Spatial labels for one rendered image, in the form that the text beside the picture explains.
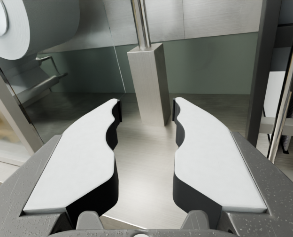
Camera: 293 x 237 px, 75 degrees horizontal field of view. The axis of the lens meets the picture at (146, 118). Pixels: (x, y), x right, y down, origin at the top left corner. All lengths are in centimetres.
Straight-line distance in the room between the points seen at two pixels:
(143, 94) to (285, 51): 41
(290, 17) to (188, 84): 57
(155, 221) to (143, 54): 44
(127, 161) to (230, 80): 53
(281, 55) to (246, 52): 44
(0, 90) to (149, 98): 40
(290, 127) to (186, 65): 53
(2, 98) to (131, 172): 37
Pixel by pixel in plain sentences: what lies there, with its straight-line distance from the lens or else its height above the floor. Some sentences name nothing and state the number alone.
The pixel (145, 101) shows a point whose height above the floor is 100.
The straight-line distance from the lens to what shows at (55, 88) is 67.
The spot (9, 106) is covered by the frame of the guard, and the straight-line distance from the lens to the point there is 58.
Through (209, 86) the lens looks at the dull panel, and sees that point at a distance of 87.
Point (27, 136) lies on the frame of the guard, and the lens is 61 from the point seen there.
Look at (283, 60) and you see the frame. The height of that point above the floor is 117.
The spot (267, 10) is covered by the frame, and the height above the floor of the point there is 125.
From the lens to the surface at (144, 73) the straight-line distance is 61.
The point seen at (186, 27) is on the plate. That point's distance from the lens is 82.
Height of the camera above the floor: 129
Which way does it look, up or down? 31 degrees down
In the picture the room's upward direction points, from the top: 11 degrees counter-clockwise
